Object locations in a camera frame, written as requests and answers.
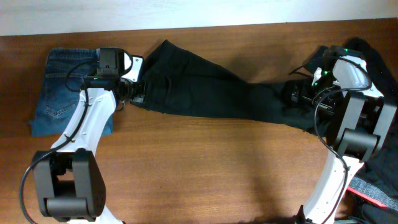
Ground black trousers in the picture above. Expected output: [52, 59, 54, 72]
[132, 40, 331, 136]

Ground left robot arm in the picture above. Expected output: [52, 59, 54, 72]
[27, 47, 146, 223]

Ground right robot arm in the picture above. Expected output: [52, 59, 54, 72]
[288, 46, 397, 223]

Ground folded blue denim jeans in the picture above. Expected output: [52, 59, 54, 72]
[29, 48, 99, 137]

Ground grey red-trimmed garment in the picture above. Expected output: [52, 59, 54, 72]
[347, 177, 389, 208]

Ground black clothes pile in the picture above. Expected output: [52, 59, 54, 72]
[288, 38, 397, 223]

